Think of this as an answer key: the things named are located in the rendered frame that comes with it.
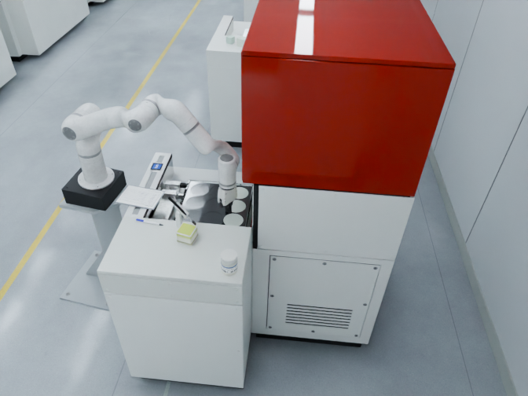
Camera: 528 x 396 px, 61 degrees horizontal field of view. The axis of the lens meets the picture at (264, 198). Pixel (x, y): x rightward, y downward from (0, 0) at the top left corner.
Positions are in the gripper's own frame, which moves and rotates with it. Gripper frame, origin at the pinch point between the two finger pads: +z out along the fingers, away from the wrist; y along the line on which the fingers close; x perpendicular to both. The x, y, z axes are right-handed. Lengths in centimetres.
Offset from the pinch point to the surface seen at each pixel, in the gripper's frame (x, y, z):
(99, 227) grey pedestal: -68, 38, 31
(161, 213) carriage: -25.8, 22.8, 4.0
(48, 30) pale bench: -471, -141, 65
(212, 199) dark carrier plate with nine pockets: -13.1, -1.3, 2.1
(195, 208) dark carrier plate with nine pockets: -14.2, 10.0, 2.1
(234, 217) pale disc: 5.3, 1.0, 2.0
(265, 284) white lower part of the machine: 27.2, 1.0, 36.6
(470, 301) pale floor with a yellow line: 111, -116, 92
